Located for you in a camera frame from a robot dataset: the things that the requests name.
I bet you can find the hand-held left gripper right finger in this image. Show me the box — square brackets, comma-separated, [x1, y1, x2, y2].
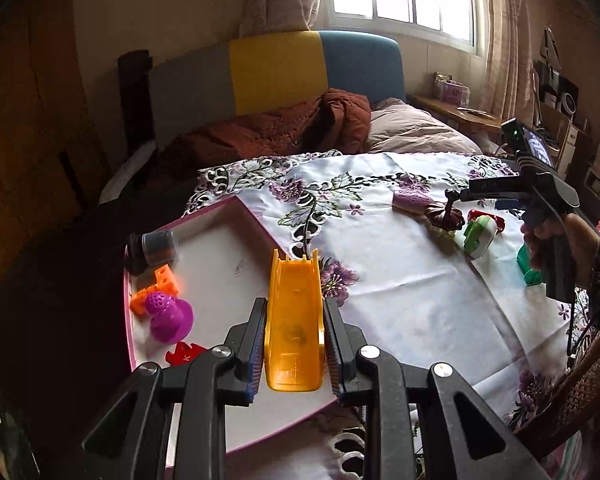
[322, 300, 551, 480]

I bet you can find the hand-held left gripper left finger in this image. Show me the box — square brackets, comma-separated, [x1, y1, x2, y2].
[82, 298, 268, 480]

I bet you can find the red metal cylinder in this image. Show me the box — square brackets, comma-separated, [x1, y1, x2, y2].
[467, 208, 506, 233]

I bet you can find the brown pumpkin ornament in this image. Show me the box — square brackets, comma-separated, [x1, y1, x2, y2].
[432, 188, 465, 233]

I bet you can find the orange toy slide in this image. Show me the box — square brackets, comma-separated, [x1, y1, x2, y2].
[264, 248, 326, 392]

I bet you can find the red puzzle piece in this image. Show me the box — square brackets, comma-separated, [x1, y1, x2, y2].
[165, 341, 208, 367]

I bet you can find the purple perforated toy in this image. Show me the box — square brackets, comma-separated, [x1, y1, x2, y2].
[145, 291, 195, 345]

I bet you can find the pink cardboard box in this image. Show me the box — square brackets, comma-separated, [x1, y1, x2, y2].
[123, 195, 366, 468]

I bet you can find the orange toy block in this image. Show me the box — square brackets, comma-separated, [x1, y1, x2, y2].
[130, 265, 181, 317]

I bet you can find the black and silver jar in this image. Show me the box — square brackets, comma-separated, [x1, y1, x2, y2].
[126, 230, 179, 276]

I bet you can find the person's right hand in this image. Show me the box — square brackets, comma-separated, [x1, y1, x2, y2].
[520, 212, 600, 286]

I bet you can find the green and white toy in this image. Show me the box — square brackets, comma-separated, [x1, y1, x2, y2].
[462, 212, 498, 260]

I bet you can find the green toy stamp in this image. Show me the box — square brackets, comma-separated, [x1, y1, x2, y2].
[516, 244, 548, 287]

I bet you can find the wooden desk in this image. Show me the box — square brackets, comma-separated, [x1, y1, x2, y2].
[410, 92, 506, 136]

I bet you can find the purple oval soap case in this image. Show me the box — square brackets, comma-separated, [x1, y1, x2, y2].
[392, 189, 433, 215]

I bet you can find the cluttered shelf unit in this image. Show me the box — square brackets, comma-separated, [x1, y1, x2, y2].
[530, 25, 600, 211]

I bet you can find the beige pillow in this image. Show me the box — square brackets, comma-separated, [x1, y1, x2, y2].
[367, 97, 483, 156]

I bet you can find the floral embroidered white tablecloth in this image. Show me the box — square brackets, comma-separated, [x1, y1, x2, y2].
[182, 150, 596, 480]

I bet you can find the purple box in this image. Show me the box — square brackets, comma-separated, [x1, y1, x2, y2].
[434, 72, 471, 102]

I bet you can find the beige patterned curtain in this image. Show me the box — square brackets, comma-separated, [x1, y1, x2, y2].
[472, 0, 536, 121]

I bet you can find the wicker chair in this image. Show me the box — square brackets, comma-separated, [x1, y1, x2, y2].
[505, 330, 600, 461]

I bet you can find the brown quilted jacket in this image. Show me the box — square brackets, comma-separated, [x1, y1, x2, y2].
[145, 88, 372, 186]

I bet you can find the white chair armrest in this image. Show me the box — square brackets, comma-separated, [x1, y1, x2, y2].
[99, 140, 158, 203]

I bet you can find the grey yellow blue headboard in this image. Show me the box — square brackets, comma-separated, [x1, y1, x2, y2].
[147, 30, 406, 148]

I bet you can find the wooden wardrobe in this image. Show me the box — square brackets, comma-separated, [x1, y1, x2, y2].
[0, 0, 106, 261]

